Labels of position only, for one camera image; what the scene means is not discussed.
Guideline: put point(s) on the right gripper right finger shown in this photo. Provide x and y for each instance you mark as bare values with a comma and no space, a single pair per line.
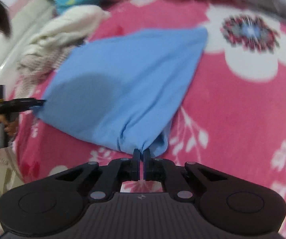
229,203

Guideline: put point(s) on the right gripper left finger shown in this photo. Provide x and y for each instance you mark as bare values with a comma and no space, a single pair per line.
53,205

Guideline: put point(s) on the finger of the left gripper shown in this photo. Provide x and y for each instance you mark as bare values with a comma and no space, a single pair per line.
36,102

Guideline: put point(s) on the light blue t-shirt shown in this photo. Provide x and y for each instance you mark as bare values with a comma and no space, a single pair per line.
122,92

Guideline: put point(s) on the cream checkered knit sweater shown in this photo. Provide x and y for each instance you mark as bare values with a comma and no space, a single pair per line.
47,49

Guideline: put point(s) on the pink floral fleece blanket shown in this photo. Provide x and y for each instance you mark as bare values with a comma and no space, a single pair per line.
233,117

